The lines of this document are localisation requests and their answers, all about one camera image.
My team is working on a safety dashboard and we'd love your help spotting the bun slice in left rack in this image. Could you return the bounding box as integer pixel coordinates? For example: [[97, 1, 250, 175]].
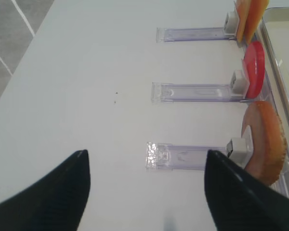
[[241, 101, 287, 186]]

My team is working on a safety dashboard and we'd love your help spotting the grey pusher block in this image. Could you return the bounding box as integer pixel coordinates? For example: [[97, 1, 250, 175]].
[[223, 11, 239, 35], [230, 70, 250, 97], [226, 138, 253, 168]]

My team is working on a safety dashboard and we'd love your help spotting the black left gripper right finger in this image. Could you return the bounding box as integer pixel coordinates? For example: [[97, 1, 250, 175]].
[[204, 150, 289, 231]]

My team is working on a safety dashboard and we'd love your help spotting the clear rail holder far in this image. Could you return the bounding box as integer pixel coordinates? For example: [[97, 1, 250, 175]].
[[156, 27, 236, 43]]

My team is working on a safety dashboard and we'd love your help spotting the red tomato slice upright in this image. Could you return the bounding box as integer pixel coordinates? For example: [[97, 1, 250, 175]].
[[243, 41, 265, 99]]

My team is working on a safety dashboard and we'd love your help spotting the white metal tray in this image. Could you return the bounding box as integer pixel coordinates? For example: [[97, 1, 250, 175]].
[[259, 6, 289, 142]]

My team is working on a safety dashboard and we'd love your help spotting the clear rail holder near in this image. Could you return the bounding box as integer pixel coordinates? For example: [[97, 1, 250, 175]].
[[145, 142, 226, 170]]

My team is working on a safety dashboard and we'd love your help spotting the orange cheese slice upright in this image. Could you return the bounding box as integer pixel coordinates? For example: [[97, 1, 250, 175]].
[[244, 0, 269, 44]]

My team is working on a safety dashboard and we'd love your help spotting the grey pusher block far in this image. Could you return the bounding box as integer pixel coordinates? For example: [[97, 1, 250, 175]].
[[223, 11, 239, 35]]

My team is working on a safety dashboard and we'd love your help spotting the clear rail holder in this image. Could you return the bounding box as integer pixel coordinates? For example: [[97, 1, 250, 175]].
[[145, 142, 226, 170], [156, 27, 236, 43], [151, 82, 251, 103]]

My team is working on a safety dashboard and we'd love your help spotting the grey pusher block near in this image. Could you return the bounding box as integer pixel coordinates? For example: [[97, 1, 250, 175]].
[[226, 138, 253, 168]]

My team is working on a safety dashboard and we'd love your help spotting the grey pusher block middle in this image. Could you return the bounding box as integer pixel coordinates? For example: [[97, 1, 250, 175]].
[[230, 70, 250, 97]]

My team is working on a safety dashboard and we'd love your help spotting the clear rail holder middle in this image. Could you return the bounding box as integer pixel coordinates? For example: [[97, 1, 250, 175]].
[[151, 82, 251, 103]]

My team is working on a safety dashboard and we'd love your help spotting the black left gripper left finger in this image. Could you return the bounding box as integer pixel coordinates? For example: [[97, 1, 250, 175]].
[[0, 150, 90, 231]]

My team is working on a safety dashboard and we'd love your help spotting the yellow cheese slice upright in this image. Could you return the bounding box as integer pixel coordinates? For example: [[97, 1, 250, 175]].
[[235, 0, 251, 43]]

